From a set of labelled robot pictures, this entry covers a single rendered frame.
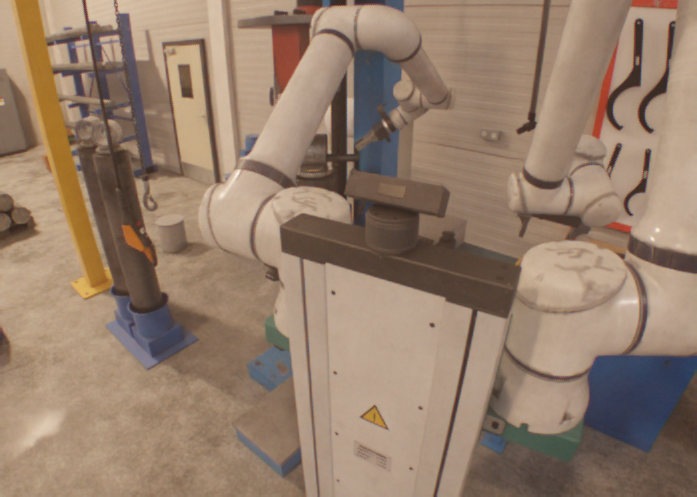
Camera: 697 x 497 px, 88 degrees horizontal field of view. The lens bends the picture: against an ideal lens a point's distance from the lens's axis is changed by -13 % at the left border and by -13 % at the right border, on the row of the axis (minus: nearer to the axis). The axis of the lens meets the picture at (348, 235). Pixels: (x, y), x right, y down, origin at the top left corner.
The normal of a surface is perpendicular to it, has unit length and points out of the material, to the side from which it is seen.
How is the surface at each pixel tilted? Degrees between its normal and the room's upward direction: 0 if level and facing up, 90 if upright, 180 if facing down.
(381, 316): 90
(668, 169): 88
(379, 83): 90
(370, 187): 62
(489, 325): 90
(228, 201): 42
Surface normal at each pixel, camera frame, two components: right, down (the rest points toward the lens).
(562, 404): 0.04, 0.08
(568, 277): -0.15, -0.83
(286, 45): -0.28, 0.43
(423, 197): -0.44, -0.09
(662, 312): -0.11, -0.07
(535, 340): -0.72, 0.32
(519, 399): -0.66, -0.04
